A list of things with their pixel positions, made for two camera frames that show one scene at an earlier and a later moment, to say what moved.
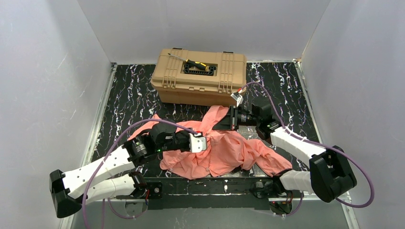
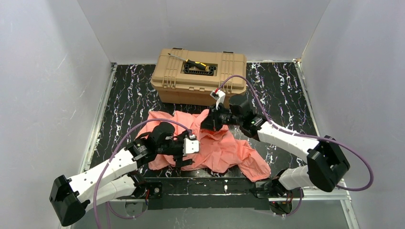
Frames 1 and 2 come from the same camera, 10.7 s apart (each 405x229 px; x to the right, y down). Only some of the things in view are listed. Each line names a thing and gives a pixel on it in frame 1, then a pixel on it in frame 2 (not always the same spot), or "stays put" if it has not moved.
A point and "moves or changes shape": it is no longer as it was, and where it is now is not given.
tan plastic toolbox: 182,77 stays put
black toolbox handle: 189,70 stays put
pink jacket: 229,152 moves or changes shape
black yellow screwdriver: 198,64 stays put
